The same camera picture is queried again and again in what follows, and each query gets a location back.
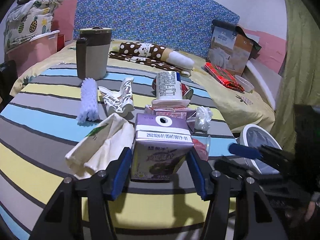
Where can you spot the clear plastic cup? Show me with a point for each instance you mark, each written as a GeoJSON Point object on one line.
{"type": "Point", "coordinates": [200, 146]}

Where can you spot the purple milk carton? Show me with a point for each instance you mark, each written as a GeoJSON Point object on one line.
{"type": "Point", "coordinates": [160, 155]}

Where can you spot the white yogurt cup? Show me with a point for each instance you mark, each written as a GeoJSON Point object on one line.
{"type": "Point", "coordinates": [167, 85]}

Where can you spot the pineapple print bedding bundle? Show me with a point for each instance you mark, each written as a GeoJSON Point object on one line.
{"type": "Point", "coordinates": [30, 22]}

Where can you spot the blue floral headboard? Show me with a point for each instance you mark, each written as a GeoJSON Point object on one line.
{"type": "Point", "coordinates": [150, 12]}

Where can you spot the green curtain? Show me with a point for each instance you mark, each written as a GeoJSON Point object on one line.
{"type": "Point", "coordinates": [300, 55]}

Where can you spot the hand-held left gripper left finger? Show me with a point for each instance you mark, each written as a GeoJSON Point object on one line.
{"type": "Point", "coordinates": [122, 173]}

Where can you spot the rolled brown polka dot blanket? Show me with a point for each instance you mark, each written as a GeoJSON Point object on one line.
{"type": "Point", "coordinates": [155, 51]}

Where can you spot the pink drink carton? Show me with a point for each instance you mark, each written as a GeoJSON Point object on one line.
{"type": "Point", "coordinates": [172, 113]}

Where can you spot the crumpled white tissue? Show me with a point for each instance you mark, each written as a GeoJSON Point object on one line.
{"type": "Point", "coordinates": [203, 117]}

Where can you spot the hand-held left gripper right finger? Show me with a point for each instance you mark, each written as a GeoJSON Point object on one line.
{"type": "Point", "coordinates": [198, 176]}

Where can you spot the white plastic bin liner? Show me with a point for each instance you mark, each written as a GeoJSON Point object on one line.
{"type": "Point", "coordinates": [257, 136]}

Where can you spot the white trash bin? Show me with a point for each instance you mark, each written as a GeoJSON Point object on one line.
{"type": "Point", "coordinates": [243, 132]}

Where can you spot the pink storage box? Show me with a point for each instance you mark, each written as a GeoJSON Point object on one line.
{"type": "Point", "coordinates": [30, 55]}

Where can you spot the white bed frame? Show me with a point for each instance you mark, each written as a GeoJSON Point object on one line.
{"type": "Point", "coordinates": [262, 80]}

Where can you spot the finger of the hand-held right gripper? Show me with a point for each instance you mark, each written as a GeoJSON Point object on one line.
{"type": "Point", "coordinates": [243, 150]}
{"type": "Point", "coordinates": [231, 167]}

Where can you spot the white foam fruit net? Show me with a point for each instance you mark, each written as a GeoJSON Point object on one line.
{"type": "Point", "coordinates": [88, 100]}

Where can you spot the beige mug brown lid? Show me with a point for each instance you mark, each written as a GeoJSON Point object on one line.
{"type": "Point", "coordinates": [93, 55]}

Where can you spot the white bowl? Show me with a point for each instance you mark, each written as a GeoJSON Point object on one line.
{"type": "Point", "coordinates": [246, 83]}

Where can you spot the red drink can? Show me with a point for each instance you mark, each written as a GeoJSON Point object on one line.
{"type": "Point", "coordinates": [185, 89]}

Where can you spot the yellow pineapple bed sheet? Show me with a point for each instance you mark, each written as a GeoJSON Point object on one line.
{"type": "Point", "coordinates": [225, 105]}

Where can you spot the red plaid cloth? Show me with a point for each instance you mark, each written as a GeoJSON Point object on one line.
{"type": "Point", "coordinates": [220, 76]}

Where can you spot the folded brown polka dot cloth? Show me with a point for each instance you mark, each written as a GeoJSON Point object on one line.
{"type": "Point", "coordinates": [150, 62]}

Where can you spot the crumpled printed paper cup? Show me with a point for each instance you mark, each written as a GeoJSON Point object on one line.
{"type": "Point", "coordinates": [117, 100]}

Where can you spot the striped tablecloth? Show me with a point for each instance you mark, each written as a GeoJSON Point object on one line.
{"type": "Point", "coordinates": [45, 120]}

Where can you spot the quilt packaging box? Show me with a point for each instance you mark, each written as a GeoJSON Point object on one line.
{"type": "Point", "coordinates": [225, 52]}

